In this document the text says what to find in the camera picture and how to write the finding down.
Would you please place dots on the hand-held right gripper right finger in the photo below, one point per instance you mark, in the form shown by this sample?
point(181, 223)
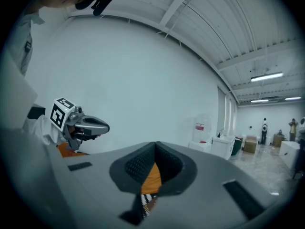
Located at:
point(209, 187)

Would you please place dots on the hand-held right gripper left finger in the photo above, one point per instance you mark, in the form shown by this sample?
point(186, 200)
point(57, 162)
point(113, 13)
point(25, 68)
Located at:
point(95, 187)

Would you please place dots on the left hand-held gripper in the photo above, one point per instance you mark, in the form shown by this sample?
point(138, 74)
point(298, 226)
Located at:
point(59, 113)

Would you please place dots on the dark brown hardcover book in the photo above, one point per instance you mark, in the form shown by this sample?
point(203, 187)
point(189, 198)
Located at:
point(150, 206)

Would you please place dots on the person's left forearm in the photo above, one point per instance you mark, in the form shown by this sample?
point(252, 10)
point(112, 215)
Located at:
point(45, 130)

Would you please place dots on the white water dispenser cabinet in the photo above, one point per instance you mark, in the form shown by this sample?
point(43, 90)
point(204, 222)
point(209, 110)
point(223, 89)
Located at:
point(201, 147)

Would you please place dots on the white vanity cabinet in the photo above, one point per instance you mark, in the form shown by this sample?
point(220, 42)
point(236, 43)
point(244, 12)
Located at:
point(222, 147)

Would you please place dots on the black bin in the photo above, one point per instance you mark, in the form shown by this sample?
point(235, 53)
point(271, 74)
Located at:
point(237, 147)

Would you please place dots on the brown cardboard box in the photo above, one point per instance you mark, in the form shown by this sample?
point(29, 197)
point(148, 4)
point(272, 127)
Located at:
point(250, 144)
point(278, 141)

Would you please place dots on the clear water bottle red label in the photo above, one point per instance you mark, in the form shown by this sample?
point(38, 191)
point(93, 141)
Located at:
point(203, 128)

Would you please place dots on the white table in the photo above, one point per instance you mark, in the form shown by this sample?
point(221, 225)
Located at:
point(289, 151)

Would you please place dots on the long ceiling light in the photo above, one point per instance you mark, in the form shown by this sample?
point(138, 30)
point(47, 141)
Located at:
point(267, 77)
point(293, 98)
point(259, 100)

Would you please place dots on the person's grey jacket torso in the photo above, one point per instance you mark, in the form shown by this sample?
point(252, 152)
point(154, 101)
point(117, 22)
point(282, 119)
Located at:
point(22, 49)

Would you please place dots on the black head-mounted camera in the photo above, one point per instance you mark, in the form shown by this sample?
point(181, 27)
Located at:
point(104, 1)

